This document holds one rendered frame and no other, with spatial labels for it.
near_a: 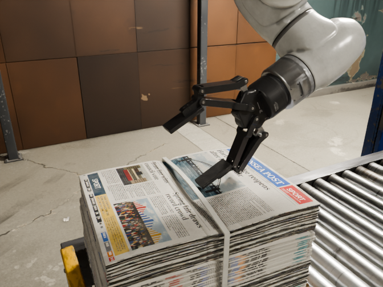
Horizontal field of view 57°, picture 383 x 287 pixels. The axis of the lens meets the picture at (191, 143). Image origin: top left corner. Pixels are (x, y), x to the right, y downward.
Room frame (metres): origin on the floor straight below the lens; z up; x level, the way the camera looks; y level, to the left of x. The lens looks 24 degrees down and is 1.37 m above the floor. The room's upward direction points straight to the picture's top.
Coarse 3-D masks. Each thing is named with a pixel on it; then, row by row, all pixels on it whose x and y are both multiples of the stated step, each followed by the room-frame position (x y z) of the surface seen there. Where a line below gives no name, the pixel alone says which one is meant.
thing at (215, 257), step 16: (176, 160) 0.70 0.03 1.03; (176, 176) 0.62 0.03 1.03; (192, 176) 0.63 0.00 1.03; (176, 192) 0.56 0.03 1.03; (192, 192) 0.56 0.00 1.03; (208, 192) 0.56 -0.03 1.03; (192, 208) 0.51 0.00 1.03; (224, 208) 0.51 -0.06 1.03; (208, 224) 0.47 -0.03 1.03; (208, 240) 0.44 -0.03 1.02; (208, 256) 0.44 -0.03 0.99; (240, 256) 0.46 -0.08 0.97; (208, 272) 0.44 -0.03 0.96
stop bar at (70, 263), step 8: (64, 248) 0.66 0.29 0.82; (72, 248) 0.66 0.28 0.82; (64, 256) 0.63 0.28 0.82; (72, 256) 0.63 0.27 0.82; (64, 264) 0.61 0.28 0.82; (72, 264) 0.61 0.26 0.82; (64, 272) 0.59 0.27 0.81; (72, 272) 0.58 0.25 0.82; (80, 272) 0.58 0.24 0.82; (72, 280) 0.56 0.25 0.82; (80, 280) 0.56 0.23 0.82
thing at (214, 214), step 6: (168, 162) 0.67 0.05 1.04; (174, 168) 0.64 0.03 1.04; (180, 174) 0.61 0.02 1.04; (186, 180) 0.58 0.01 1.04; (192, 186) 0.56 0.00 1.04; (198, 192) 0.54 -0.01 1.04; (204, 198) 0.52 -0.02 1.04; (204, 204) 0.51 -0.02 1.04; (210, 210) 0.49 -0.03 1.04; (216, 216) 0.48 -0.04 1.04; (216, 222) 0.47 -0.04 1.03; (222, 222) 0.47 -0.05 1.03; (222, 228) 0.45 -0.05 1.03
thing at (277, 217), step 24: (192, 168) 0.66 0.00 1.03; (264, 168) 0.65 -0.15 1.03; (216, 192) 0.56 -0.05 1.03; (240, 192) 0.56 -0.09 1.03; (264, 192) 0.55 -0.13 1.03; (288, 192) 0.56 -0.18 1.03; (240, 216) 0.49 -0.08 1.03; (264, 216) 0.48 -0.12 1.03; (288, 216) 0.50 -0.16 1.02; (312, 216) 0.52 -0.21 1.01; (240, 240) 0.46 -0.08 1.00; (264, 240) 0.48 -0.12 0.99; (288, 240) 0.49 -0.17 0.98; (312, 240) 0.52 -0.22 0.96; (240, 264) 0.46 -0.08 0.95; (264, 264) 0.48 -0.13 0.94; (288, 264) 0.50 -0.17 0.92
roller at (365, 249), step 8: (320, 208) 0.85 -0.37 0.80; (320, 216) 0.82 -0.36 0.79; (328, 216) 0.81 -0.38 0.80; (320, 224) 0.81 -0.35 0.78; (328, 224) 0.79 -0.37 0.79; (336, 224) 0.78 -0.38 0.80; (344, 224) 0.78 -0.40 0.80; (336, 232) 0.76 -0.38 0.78; (344, 232) 0.75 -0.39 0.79; (352, 232) 0.74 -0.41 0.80; (344, 240) 0.74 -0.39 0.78; (352, 240) 0.72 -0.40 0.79; (360, 240) 0.72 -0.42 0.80; (368, 240) 0.71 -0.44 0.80; (352, 248) 0.71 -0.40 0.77; (360, 248) 0.70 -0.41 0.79; (368, 248) 0.69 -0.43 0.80; (376, 248) 0.68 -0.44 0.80; (368, 256) 0.68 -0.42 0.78; (376, 256) 0.66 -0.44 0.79; (376, 264) 0.65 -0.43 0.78
